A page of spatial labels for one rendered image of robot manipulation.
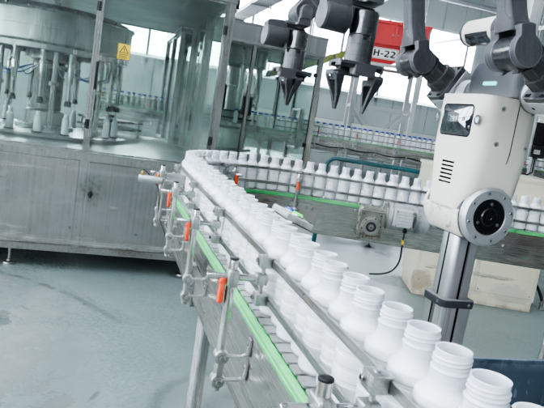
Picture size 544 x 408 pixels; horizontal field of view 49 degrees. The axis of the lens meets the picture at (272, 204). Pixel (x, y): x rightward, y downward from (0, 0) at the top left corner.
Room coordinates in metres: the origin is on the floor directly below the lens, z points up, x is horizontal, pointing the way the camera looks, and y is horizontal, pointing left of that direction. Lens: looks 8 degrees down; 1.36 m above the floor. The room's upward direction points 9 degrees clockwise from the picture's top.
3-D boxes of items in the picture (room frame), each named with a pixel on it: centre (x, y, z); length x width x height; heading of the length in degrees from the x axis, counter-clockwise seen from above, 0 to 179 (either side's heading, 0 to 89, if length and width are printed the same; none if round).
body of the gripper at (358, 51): (1.26, -0.13, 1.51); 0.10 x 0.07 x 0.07; 106
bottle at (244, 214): (1.34, 0.05, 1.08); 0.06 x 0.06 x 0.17
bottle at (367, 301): (0.72, -0.14, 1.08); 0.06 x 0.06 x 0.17
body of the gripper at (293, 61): (1.70, 0.00, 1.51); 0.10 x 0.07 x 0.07; 107
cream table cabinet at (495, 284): (5.44, -1.90, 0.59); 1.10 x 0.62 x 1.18; 89
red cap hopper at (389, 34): (8.24, -1.25, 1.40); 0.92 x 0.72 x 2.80; 89
